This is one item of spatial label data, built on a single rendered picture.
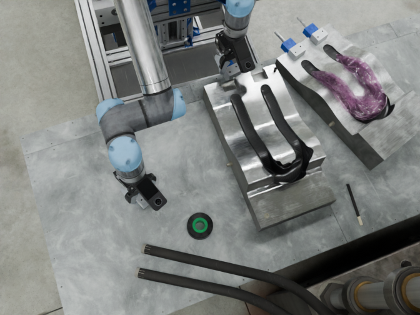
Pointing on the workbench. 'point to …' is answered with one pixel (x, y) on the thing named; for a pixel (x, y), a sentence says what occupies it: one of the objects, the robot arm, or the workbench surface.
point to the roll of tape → (201, 222)
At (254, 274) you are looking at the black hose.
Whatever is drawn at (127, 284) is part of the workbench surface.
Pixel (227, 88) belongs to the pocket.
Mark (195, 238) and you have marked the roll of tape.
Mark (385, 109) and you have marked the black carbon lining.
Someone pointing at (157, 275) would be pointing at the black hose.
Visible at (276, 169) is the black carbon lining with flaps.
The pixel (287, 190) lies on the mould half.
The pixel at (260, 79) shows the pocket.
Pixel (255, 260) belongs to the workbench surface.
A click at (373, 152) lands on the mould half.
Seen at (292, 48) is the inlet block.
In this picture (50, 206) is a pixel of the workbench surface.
